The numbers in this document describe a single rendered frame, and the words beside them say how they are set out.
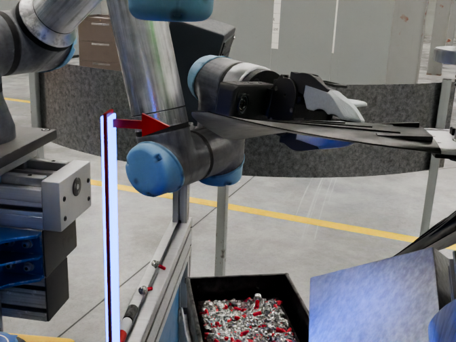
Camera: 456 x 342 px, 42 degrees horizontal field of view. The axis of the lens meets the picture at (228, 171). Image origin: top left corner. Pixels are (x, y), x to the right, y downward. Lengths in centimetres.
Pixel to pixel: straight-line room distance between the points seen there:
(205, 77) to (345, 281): 38
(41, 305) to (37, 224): 16
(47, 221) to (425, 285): 67
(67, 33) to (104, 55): 635
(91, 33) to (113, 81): 492
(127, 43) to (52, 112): 220
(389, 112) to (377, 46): 407
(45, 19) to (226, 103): 50
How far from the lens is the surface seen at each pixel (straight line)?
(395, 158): 271
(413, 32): 490
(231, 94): 69
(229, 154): 89
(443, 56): 58
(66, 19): 110
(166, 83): 80
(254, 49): 700
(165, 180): 78
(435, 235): 72
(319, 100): 69
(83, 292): 275
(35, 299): 114
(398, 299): 61
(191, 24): 117
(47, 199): 105
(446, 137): 63
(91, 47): 756
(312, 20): 679
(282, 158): 251
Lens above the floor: 132
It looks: 17 degrees down
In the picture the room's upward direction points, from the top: 2 degrees clockwise
